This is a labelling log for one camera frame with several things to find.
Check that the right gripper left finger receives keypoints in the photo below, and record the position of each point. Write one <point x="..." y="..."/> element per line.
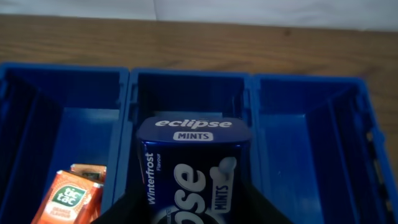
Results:
<point x="130" y="208"/>

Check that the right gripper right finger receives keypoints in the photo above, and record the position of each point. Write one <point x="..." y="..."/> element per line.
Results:
<point x="264" y="214"/>

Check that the orange candy box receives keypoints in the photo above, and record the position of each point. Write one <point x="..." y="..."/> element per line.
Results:
<point x="68" y="199"/>
<point x="88" y="170"/>

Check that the blue candy pack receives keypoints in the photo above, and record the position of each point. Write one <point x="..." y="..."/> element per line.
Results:
<point x="192" y="168"/>

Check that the blue tray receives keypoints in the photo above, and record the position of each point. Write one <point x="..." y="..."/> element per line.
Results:
<point x="295" y="149"/>

